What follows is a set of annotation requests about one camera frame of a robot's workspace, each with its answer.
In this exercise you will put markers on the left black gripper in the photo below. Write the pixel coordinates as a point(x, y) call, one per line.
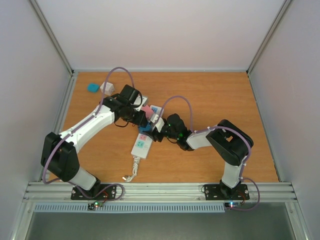
point(139, 121)

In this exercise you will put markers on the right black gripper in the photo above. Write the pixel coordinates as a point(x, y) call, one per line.
point(155, 135)

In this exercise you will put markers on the white power strip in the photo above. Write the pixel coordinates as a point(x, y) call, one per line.
point(143, 143)

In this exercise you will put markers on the white cube plug with picture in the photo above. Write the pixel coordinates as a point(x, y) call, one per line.
point(107, 88)

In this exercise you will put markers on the teal cube plug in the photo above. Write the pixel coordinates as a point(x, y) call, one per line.
point(93, 87)

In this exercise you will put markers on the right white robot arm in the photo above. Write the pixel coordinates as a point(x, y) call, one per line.
point(232, 144)

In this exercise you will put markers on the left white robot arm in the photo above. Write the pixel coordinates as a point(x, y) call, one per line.
point(60, 150)

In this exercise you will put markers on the pink triangular socket adapter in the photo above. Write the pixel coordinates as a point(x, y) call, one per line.
point(148, 111)

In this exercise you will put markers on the blue cube socket adapter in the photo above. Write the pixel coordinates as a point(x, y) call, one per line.
point(147, 130)

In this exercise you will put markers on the right small circuit board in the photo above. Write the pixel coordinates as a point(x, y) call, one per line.
point(232, 204)

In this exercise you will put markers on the small circuit board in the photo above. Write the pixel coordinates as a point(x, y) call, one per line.
point(95, 205)
point(232, 204)

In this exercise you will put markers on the left small circuit board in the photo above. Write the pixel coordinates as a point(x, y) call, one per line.
point(95, 205)

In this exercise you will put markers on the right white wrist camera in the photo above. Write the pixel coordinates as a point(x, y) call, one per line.
point(157, 122)

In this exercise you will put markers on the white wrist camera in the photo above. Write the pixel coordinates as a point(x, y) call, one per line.
point(140, 102)
point(157, 122)

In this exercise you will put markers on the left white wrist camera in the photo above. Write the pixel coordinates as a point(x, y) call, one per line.
point(140, 102)

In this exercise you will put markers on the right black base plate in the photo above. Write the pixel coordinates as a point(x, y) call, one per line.
point(221, 192)

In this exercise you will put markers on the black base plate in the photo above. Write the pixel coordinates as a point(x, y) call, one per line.
point(107, 193)
point(221, 192)

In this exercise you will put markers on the grey slotted cable duct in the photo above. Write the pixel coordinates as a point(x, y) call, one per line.
point(131, 208)

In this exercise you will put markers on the left aluminium rail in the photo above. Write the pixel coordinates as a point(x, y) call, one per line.
point(65, 102)

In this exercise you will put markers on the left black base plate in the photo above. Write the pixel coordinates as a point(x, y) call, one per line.
point(107, 193)

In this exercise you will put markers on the front aluminium rail frame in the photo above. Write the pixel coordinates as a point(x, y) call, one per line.
point(270, 192)

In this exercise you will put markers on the left aluminium corner post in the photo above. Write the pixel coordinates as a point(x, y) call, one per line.
point(44, 22)

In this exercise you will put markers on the aluminium corner post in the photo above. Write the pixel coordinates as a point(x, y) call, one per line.
point(44, 22)
point(269, 34)

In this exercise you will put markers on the right aluminium corner post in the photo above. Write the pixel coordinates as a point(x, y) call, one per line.
point(269, 34)

